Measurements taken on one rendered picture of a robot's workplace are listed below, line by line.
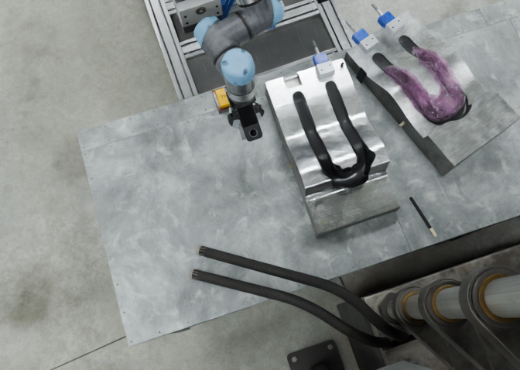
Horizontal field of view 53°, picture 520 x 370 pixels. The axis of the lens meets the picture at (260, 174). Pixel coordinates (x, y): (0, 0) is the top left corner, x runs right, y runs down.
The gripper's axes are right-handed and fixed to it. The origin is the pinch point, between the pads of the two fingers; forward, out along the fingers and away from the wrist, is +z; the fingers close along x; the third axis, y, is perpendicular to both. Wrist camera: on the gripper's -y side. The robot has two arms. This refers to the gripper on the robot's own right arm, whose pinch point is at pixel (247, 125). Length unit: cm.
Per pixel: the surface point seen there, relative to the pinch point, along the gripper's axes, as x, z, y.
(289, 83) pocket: -17.7, 8.7, 12.4
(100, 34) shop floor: 50, 95, 109
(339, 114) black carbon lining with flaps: -28.6, 7.0, -2.9
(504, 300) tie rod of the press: -21, -67, -62
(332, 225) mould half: -14.8, 8.8, -34.6
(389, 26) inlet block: -54, 7, 20
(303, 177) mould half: -10.6, 1.4, -19.9
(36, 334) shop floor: 111, 95, -28
